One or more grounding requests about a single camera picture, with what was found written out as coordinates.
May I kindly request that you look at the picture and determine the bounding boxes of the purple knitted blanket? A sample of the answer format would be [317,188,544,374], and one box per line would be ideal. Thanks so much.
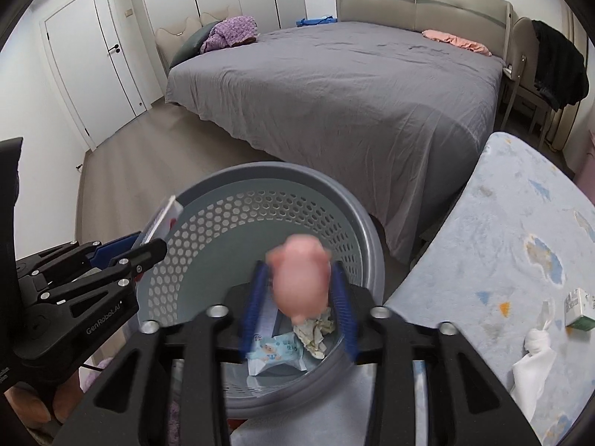
[200,15,259,54]

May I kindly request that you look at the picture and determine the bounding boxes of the beige chair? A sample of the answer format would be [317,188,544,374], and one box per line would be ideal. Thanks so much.
[500,17,555,150]

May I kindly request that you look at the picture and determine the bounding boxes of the purple fuzzy cloth below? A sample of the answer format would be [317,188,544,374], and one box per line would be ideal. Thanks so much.
[77,350,180,445]

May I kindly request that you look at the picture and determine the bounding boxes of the crumpled paper in basket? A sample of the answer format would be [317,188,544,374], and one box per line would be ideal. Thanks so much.
[293,307,335,361]

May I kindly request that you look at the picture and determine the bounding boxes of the white double door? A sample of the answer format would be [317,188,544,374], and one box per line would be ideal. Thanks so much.
[44,0,146,148]

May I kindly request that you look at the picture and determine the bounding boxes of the grey perforated trash basket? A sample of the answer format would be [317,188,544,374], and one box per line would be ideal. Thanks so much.
[136,161,385,419]

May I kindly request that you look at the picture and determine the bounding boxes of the dark green cushion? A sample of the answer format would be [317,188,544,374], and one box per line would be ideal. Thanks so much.
[170,21,220,68]

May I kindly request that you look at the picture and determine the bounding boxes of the white tissue cloth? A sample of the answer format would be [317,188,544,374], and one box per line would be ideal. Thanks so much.
[510,298,557,422]

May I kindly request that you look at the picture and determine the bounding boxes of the light blue patterned blanket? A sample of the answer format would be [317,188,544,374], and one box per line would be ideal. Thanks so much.
[387,133,594,445]

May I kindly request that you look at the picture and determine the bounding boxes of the pink storage box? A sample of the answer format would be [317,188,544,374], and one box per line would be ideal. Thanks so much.
[574,130,595,201]

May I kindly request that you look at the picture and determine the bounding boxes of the beige crown-shaped bench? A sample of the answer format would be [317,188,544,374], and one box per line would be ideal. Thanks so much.
[154,6,241,75]

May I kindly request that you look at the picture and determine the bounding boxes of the pink garment on bed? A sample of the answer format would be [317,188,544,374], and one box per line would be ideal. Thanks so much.
[422,29,492,56]

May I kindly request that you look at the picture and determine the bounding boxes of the green white carton box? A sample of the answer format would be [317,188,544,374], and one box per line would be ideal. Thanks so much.
[564,288,595,331]

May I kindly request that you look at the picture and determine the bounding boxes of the left hand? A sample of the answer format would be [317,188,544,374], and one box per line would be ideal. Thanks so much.
[5,372,84,430]

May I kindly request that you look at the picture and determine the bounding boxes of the grey bed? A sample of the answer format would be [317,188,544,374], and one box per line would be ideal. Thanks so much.
[165,22,502,262]

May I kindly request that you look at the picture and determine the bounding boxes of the beige upholstered headboard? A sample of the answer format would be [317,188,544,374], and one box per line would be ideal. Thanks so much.
[335,0,513,59]

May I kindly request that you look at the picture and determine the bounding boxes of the pink soft toy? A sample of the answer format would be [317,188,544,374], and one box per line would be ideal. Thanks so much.
[265,235,332,325]

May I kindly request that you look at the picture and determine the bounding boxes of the blue garment on bed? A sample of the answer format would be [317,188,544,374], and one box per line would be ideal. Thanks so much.
[296,15,337,27]

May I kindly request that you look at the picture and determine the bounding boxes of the black jacket on chair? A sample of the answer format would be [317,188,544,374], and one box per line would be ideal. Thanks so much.
[531,20,589,112]

